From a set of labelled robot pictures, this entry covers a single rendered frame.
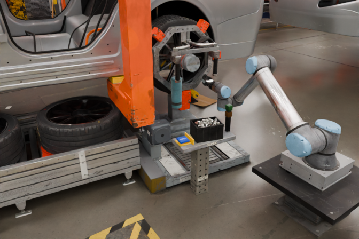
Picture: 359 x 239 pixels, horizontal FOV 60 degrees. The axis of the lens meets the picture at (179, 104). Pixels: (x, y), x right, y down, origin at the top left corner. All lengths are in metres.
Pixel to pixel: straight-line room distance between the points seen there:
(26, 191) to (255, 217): 1.54
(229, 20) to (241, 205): 1.61
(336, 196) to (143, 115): 1.32
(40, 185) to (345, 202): 1.92
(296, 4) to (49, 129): 3.64
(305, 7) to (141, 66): 3.09
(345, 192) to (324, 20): 2.83
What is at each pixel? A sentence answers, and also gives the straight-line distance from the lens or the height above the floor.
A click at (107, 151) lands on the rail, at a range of 2.32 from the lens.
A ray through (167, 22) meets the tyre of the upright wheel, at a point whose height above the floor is 1.15.
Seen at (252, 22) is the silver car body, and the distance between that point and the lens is 3.14.
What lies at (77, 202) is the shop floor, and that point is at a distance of 2.46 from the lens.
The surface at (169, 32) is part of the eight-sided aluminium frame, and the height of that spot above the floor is 1.09.
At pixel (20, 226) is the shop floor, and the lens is 2.42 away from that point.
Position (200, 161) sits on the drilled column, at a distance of 2.25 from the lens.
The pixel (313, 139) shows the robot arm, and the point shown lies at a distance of 1.97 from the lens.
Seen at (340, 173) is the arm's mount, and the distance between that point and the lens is 2.26.
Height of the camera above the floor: 1.54
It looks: 23 degrees down
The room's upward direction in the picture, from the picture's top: straight up
